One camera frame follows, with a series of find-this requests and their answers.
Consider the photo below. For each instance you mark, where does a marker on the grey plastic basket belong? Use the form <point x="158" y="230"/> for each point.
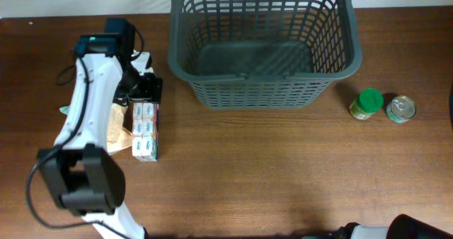
<point x="262" y="53"/>

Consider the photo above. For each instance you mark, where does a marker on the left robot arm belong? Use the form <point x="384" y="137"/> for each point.
<point x="78" y="171"/>

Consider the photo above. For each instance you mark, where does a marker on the metal tin can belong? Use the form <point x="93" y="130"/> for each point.
<point x="401" y="109"/>

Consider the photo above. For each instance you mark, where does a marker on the green-lid spice jar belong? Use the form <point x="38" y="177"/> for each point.
<point x="367" y="103"/>

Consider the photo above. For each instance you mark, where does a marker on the white tissue multipack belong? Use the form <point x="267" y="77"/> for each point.
<point x="145" y="112"/>

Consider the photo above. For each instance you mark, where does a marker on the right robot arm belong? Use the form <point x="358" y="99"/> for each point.
<point x="402" y="227"/>

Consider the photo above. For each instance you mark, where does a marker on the beige snack bag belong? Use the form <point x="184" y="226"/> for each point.
<point x="118" y="137"/>

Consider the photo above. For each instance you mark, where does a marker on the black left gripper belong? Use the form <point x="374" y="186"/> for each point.
<point x="153" y="92"/>

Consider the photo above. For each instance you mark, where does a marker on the teal packet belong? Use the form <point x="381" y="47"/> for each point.
<point x="64" y="110"/>

